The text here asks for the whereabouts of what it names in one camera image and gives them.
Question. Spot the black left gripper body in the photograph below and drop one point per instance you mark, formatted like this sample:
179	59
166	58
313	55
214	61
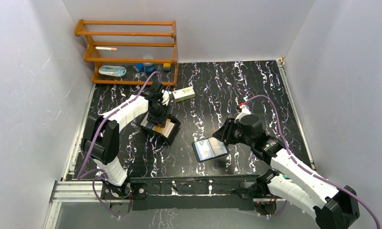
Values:
157	116

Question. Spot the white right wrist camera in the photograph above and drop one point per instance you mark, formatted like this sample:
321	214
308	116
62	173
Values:
242	110

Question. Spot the aluminium frame rail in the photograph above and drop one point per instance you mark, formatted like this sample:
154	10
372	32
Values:
70	192

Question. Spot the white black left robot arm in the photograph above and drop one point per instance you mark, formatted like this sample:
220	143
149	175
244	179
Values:
101	137

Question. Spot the small blue block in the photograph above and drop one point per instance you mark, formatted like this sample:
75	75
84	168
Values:
139	67

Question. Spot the blue white plastic package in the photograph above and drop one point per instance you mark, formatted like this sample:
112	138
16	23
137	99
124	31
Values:
112	70

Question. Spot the wooden shelf rack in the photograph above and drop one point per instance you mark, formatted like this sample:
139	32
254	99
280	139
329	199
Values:
133	40

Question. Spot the blue jar clear lid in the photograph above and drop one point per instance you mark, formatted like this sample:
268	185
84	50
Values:
148	64

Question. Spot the small yellow black block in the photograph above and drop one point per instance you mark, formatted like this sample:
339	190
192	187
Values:
167	67

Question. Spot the black card holder box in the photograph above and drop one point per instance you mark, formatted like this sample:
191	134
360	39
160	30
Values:
166	133

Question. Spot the white pink marker pen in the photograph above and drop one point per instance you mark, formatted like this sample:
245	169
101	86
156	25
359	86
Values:
105	48

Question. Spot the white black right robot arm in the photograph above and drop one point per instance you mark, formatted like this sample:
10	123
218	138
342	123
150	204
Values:
331	207

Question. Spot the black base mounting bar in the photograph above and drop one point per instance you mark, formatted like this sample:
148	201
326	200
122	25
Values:
234	191

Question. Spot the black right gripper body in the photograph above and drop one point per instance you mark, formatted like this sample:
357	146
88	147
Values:
235	134

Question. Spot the white green red carton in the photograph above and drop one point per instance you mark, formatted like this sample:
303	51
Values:
183	94

